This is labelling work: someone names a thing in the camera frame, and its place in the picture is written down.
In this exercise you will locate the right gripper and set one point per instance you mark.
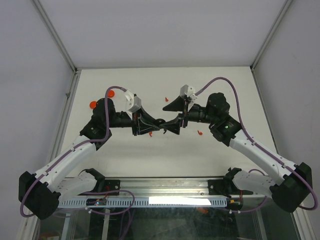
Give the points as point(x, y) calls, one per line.
point(177, 105)

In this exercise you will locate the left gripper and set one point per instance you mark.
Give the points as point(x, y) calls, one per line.
point(140, 126)

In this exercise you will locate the black case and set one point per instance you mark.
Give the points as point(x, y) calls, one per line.
point(158, 122)

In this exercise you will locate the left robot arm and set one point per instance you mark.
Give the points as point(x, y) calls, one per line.
point(41, 192)

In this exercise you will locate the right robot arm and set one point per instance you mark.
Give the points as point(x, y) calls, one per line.
point(285, 182)

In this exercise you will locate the red case upper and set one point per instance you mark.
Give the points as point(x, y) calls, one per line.
point(110, 94)

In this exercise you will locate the red case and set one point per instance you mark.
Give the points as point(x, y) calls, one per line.
point(93, 104)
point(110, 94)

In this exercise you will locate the red case lower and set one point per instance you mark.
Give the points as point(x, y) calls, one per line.
point(93, 104)

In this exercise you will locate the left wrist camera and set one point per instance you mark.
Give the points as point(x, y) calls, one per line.
point(133, 103)

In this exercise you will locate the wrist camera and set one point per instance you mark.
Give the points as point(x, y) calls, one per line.
point(188, 92)
point(133, 103)

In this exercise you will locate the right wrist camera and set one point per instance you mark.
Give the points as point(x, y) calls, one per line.
point(188, 92)

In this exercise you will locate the aluminium mounting rail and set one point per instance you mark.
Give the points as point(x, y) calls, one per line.
point(162, 185)

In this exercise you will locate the slotted cable duct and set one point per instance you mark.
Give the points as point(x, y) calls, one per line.
point(145, 202)

